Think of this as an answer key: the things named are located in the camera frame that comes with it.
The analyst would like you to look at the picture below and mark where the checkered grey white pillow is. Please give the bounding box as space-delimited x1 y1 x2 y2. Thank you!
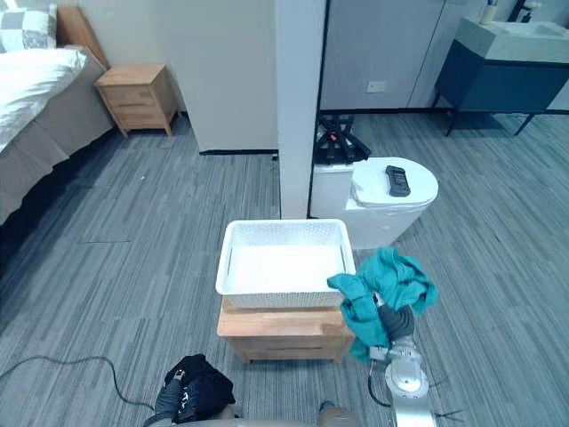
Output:
0 7 60 53

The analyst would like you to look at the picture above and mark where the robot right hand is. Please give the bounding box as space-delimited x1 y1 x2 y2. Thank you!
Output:
372 292 418 347

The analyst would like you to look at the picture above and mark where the white duvet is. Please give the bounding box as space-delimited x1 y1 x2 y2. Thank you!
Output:
0 46 92 155

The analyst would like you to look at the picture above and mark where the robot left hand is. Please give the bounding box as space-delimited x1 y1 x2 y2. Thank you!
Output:
154 367 189 423

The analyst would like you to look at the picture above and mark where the low wooden drawer cabinet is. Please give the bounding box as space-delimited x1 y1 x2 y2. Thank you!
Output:
216 296 357 365

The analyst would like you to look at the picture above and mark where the white toilet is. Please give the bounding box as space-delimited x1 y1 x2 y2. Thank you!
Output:
309 156 440 251

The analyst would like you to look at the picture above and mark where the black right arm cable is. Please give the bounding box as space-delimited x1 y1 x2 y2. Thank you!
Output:
366 360 397 408

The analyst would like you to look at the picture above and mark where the white plastic laundry basket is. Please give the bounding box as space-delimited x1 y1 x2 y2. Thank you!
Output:
214 218 357 309

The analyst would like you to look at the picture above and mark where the black folding stand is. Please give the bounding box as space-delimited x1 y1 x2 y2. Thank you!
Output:
314 113 373 166

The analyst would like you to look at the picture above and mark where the dark blue vanity cabinet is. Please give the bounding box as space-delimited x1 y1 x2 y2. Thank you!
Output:
433 38 569 137

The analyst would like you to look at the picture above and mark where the beige bed base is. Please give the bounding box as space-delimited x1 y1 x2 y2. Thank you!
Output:
0 52 117 226

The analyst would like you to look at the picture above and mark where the black floor cable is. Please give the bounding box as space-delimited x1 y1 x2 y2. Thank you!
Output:
0 355 156 407

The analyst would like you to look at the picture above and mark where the black cloth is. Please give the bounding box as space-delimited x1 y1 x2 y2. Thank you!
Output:
164 353 237 424

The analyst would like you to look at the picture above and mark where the wooden headboard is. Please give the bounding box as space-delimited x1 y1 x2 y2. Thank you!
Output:
56 5 111 71

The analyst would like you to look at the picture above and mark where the grey stone sink basin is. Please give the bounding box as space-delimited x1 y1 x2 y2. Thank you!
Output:
460 16 569 68

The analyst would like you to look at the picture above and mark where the wooden nightstand with legs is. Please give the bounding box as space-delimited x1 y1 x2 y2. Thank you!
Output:
93 63 180 139

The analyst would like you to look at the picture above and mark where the black handheld device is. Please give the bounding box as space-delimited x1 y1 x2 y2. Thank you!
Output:
384 165 414 197

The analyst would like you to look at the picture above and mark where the black faucet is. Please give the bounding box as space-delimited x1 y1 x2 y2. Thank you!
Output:
520 0 542 24

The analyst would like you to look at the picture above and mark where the teal cloth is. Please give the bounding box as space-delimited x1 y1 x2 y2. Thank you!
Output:
326 246 440 364

